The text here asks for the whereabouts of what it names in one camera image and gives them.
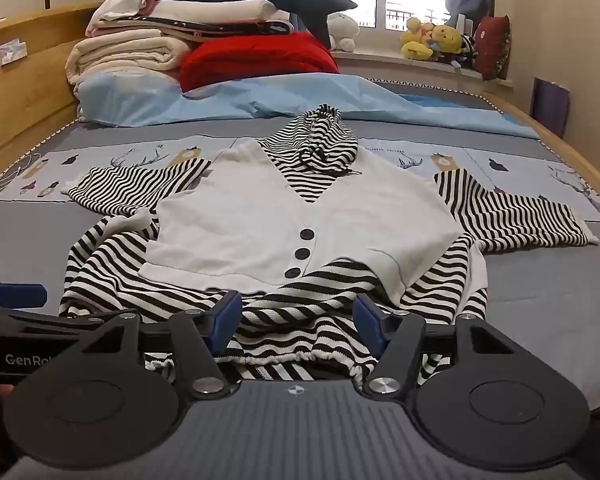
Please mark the striped plush toy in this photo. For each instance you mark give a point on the striped plush toy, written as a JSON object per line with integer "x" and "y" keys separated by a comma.
{"x": 470, "y": 50}

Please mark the white folded blanket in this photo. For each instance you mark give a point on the white folded blanket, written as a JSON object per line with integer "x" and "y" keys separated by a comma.
{"x": 215, "y": 9}

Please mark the tissue pack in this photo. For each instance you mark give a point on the tissue pack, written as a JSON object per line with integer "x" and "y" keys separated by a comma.
{"x": 11, "y": 52}

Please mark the yellow plush bear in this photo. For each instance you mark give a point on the yellow plush bear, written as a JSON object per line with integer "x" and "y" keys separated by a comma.
{"x": 447, "y": 40}

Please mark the striped white hooded sweater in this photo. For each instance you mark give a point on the striped white hooded sweater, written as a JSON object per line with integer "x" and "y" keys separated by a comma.
{"x": 260, "y": 220}

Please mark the white plush toy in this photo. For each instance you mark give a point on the white plush toy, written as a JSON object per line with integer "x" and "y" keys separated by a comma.
{"x": 341, "y": 27}

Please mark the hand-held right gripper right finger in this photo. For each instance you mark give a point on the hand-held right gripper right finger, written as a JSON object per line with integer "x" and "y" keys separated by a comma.
{"x": 367, "y": 324}

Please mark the dark red cushion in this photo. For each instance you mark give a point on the dark red cushion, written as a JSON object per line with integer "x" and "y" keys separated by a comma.
{"x": 494, "y": 47}

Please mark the yellow plush duck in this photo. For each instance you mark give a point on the yellow plush duck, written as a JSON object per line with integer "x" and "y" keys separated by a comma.
{"x": 414, "y": 42}

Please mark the grey printed bed sheet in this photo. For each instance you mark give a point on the grey printed bed sheet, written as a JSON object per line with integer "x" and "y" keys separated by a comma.
{"x": 530, "y": 300}

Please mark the cream folded blanket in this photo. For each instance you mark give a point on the cream folded blanket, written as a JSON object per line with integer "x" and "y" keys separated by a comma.
{"x": 125, "y": 57}

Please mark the red blanket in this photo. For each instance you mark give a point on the red blanket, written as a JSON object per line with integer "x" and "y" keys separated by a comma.
{"x": 255, "y": 60}

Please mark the light blue quilt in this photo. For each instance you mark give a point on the light blue quilt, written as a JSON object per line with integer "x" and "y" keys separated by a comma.
{"x": 290, "y": 95}

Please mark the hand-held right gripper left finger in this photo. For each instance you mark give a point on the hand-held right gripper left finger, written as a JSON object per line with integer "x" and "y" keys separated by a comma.
{"x": 228, "y": 319}

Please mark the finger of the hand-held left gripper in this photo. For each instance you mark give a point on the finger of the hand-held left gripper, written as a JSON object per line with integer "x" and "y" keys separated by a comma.
{"x": 20, "y": 294}

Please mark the purple board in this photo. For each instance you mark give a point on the purple board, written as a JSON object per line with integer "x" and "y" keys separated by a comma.
{"x": 550, "y": 107}

